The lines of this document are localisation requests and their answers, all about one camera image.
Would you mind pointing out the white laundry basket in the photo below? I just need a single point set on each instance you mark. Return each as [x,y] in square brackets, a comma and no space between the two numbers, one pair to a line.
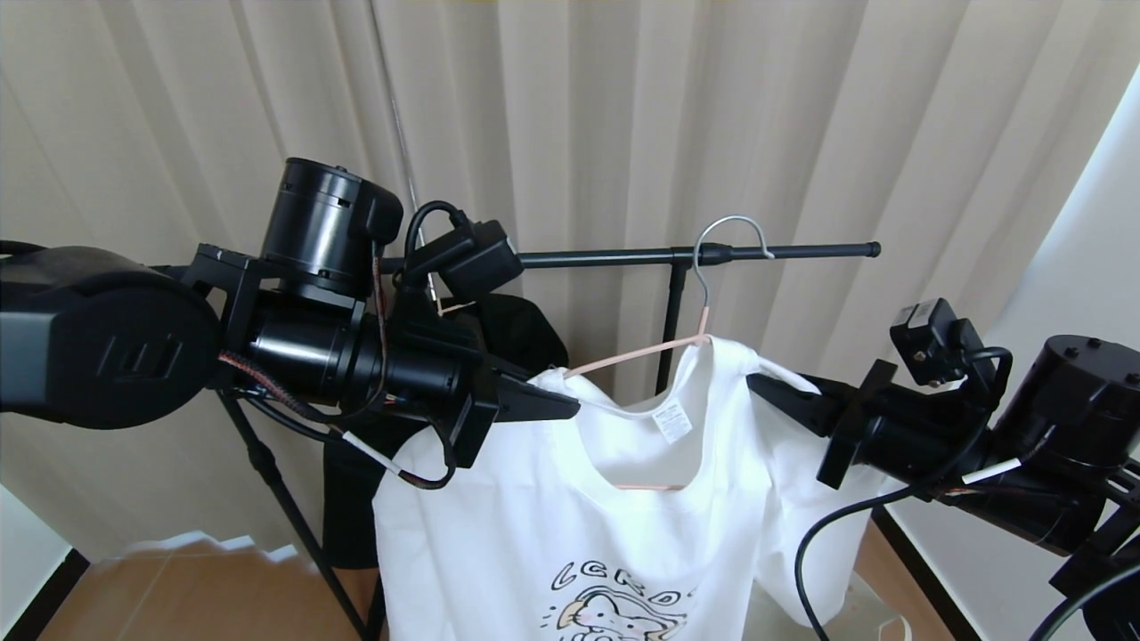
[882,614]

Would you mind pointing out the white garment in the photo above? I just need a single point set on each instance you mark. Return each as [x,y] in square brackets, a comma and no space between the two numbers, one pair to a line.
[534,516]

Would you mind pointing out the pink clothes hanger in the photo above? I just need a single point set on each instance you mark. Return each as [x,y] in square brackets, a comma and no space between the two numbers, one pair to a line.
[454,308]
[704,325]

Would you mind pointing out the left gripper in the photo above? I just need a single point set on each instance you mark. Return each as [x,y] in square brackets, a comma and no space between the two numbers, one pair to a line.
[427,365]

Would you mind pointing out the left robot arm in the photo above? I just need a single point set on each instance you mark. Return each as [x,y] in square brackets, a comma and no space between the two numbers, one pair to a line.
[107,338]

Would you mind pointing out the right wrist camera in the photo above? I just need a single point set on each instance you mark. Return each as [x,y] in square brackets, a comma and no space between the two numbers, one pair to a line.
[931,343]

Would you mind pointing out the black garment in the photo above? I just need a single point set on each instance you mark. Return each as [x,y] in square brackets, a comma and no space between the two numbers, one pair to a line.
[356,499]

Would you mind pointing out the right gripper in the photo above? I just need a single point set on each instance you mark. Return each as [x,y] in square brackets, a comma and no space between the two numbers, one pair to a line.
[899,436]

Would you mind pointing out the beige curtain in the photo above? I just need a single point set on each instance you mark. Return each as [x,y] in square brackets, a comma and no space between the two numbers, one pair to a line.
[712,116]

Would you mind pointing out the black clothes rack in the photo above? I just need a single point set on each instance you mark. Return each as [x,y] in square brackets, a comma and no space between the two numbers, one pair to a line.
[606,258]

